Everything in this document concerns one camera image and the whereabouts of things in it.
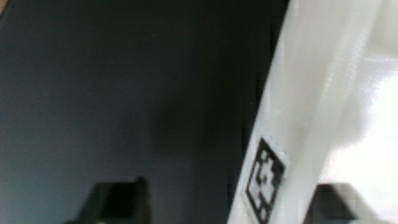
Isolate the white square table top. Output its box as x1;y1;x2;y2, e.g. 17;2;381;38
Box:
225;0;398;224

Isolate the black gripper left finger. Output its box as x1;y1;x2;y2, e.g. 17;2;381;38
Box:
63;177;150;224

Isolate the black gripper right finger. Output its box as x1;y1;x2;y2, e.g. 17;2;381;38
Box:
301;183;379;224

